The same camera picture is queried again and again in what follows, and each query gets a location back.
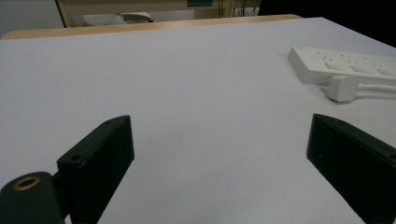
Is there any wooden table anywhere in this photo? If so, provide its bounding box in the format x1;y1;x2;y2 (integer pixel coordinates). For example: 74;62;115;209
0;13;303;41

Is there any white power strip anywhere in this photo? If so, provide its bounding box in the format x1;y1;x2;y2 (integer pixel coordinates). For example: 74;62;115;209
287;46;396;86

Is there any white cable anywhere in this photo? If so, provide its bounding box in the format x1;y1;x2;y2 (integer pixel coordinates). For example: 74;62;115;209
358;81;396;93

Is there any white plug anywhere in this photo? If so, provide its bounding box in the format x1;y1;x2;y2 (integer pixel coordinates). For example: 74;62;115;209
326;75;362;103

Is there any white chair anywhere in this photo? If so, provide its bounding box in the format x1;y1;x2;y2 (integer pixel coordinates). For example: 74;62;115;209
82;11;154;27

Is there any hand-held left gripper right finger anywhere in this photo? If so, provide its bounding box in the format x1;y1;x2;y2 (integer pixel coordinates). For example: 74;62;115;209
305;113;396;224

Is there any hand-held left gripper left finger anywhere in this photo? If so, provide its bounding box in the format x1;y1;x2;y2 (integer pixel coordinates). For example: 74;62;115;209
56;114;135;224

